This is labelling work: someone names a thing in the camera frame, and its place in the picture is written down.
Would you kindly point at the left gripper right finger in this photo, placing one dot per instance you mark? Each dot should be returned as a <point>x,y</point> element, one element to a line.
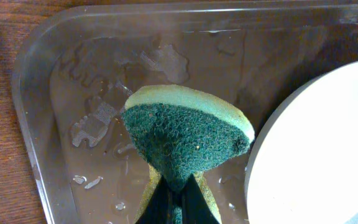
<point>193,205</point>

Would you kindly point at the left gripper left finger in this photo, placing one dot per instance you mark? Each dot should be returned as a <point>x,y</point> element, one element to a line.
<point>159,209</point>

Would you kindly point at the green yellow sponge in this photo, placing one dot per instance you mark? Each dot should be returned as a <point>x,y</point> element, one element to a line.
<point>180,132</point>

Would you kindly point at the pale blue plate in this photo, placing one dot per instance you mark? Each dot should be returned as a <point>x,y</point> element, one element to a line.
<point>303,167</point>

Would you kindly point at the brown plastic tray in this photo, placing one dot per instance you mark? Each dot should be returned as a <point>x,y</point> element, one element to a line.
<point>74,73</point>

